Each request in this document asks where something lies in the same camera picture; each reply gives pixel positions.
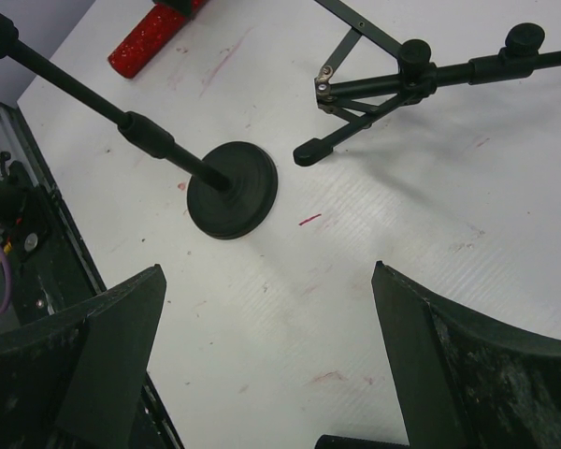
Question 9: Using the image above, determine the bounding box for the round-base mic stand with clip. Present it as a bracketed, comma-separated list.
[0, 13, 278, 240]

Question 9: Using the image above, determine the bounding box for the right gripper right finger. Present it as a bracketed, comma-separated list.
[371, 262, 561, 448]

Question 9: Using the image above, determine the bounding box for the red glitter microphone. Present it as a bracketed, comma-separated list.
[108, 0, 207, 80]

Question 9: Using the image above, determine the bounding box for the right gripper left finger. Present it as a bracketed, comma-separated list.
[0, 265, 166, 448]

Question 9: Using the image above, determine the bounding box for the black glitter microphone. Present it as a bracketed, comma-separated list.
[314, 435, 410, 449]

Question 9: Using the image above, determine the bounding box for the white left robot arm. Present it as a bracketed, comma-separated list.
[0, 152, 52, 263]

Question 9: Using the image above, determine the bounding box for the tripod stand with shock mount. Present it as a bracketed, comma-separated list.
[293, 1, 561, 167]

